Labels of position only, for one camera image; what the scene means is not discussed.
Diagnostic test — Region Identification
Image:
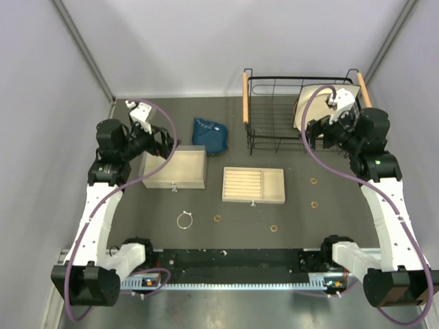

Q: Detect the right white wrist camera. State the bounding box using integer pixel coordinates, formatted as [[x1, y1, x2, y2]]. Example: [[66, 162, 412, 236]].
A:
[[327, 88, 355, 125]]

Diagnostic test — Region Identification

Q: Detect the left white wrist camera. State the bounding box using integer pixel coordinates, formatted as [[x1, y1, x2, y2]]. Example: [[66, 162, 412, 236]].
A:
[[125, 100, 156, 134]]

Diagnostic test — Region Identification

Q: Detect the beige jewelry tray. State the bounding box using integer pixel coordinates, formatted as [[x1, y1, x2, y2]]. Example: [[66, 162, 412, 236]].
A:
[[222, 167, 285, 204]]

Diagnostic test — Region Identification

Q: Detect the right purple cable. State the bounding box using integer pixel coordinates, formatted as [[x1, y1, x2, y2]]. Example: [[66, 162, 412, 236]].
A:
[[298, 85, 434, 325]]

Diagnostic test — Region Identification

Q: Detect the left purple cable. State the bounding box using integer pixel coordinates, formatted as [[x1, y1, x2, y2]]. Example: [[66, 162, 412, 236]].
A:
[[64, 99, 182, 323]]

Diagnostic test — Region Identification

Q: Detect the blue-grey cable duct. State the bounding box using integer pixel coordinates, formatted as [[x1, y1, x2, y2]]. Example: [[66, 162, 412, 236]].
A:
[[121, 273, 347, 293]]

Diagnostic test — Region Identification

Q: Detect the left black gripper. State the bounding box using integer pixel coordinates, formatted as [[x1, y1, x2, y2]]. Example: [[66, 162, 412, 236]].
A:
[[119, 122, 180, 161]]

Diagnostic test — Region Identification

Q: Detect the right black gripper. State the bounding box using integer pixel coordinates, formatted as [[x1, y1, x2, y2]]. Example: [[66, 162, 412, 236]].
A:
[[298, 106, 363, 155]]

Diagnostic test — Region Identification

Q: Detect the beige jewelry box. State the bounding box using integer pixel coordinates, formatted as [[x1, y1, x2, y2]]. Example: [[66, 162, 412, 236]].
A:
[[143, 145, 207, 191]]

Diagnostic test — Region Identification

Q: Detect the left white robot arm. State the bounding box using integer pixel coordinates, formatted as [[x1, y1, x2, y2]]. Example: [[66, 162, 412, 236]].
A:
[[51, 119, 178, 306]]

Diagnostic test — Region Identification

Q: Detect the black wire dish rack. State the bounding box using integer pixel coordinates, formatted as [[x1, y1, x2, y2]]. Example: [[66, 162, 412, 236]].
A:
[[242, 68, 361, 153]]

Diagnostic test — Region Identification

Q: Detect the cream and pink plate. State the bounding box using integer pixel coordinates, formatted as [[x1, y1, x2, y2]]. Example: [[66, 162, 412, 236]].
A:
[[294, 84, 360, 132]]

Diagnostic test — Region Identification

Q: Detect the silver pearl bracelet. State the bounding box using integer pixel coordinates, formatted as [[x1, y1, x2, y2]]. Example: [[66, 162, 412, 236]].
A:
[[176, 210, 193, 230]]

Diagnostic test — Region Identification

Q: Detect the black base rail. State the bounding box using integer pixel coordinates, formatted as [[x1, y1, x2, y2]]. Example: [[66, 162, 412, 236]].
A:
[[139, 248, 344, 273]]

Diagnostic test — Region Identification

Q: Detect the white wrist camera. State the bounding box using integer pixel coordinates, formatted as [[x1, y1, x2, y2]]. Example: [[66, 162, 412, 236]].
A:
[[327, 88, 355, 125], [125, 100, 156, 134]]

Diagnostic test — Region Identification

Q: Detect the purple cable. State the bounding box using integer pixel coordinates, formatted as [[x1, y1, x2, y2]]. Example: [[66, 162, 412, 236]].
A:
[[64, 99, 182, 323], [298, 85, 434, 325]]

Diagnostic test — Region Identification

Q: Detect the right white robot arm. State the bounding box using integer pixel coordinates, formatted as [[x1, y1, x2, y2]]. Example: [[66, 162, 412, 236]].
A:
[[301, 108, 438, 309]]

